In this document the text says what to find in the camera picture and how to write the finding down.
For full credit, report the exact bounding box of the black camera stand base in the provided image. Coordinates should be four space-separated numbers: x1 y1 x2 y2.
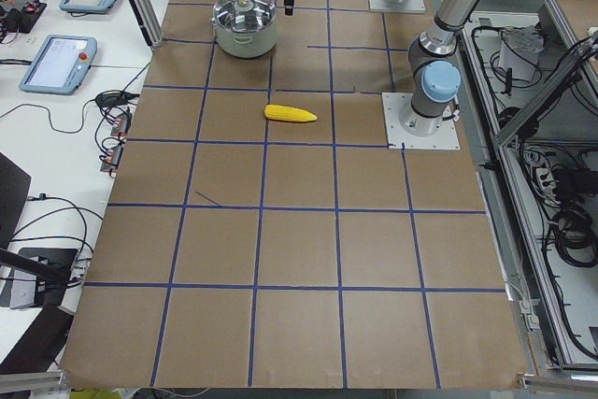
1 248 80 309

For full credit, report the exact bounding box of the pale green metal pot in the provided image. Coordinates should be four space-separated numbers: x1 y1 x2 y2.
211 16 278 59

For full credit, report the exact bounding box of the yellow corn cob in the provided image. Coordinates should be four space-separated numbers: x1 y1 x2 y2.
263 104 318 123

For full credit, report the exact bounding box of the glass pot lid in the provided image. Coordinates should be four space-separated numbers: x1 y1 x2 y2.
212 0 277 34

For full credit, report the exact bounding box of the near blue teach pendant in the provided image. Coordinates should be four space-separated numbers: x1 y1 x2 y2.
19 35 97 95

